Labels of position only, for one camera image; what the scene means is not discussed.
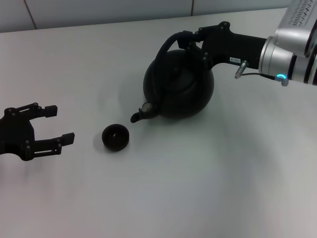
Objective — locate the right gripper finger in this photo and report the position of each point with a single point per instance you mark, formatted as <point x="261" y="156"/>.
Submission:
<point x="190" y="34"/>
<point x="195" y="51"/>

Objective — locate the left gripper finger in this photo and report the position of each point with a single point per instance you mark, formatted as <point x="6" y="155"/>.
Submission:
<point x="50" y="111"/>
<point x="67" y="138"/>

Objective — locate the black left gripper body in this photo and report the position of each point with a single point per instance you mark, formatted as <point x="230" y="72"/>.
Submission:
<point x="17" y="134"/>

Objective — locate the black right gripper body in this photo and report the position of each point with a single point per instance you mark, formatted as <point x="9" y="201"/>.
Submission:
<point x="232" y="47"/>

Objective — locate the black round teapot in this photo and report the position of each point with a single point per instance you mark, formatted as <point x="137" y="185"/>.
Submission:
<point x="185" y="99"/>

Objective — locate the small black teacup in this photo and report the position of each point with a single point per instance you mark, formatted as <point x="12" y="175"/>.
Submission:
<point x="116" y="145"/>

